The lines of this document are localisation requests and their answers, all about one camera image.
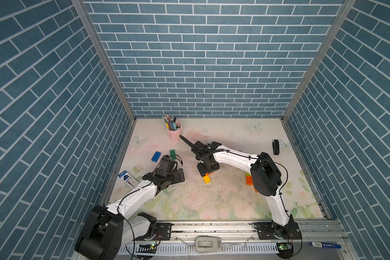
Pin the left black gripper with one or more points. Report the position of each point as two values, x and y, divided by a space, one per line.
177 179

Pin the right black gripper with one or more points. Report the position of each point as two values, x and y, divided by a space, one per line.
199 166

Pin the dark green lego brick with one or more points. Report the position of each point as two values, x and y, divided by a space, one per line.
173 154

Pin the yellow lego brick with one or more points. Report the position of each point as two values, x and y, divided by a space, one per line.
206 179

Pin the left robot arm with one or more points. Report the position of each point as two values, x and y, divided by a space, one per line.
108 228

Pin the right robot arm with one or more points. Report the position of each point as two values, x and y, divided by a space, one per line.
266 178

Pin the blue lego brick left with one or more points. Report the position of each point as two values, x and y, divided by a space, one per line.
156 157

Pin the orange lego brick lower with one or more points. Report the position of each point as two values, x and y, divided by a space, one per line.
248 180

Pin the blue white card box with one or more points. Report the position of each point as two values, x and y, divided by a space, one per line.
128 179

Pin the pink pen cup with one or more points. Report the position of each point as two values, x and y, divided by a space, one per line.
174 135

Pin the black small box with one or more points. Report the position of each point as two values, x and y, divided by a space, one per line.
276 147

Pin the grey handheld device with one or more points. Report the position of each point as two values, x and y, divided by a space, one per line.
204 244

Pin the blue marker pen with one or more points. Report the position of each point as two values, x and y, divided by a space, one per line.
325 245

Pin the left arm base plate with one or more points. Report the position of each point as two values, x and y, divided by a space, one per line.
160 231

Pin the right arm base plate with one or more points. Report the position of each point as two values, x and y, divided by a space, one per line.
272 230

